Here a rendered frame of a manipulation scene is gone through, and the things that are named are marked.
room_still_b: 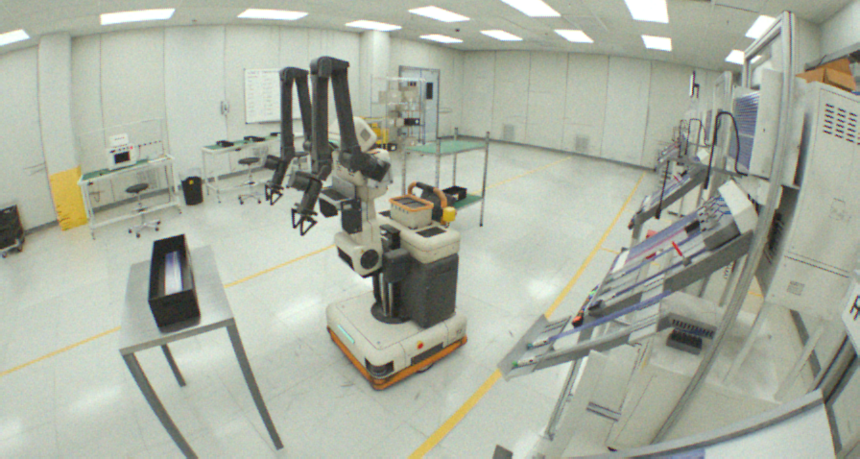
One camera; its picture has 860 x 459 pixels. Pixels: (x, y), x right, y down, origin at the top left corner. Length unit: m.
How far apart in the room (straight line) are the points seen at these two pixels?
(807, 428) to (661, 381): 1.03
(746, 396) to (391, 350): 1.64
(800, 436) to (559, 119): 10.28
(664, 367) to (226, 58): 7.26
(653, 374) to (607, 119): 9.07
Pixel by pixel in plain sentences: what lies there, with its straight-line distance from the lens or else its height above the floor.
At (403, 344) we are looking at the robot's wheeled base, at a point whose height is 0.28.
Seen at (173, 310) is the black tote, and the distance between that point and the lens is 1.31.
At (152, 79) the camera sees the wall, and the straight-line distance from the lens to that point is 6.82.
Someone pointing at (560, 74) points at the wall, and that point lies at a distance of 10.58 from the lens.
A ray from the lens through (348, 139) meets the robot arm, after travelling 1.33.
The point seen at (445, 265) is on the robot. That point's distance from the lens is 1.79.
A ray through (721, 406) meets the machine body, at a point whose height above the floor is 0.52.
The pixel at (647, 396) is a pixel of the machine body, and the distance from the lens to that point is 1.59.
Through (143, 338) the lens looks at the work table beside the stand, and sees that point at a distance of 1.33.
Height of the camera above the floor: 1.49
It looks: 20 degrees down
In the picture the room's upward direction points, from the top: 2 degrees clockwise
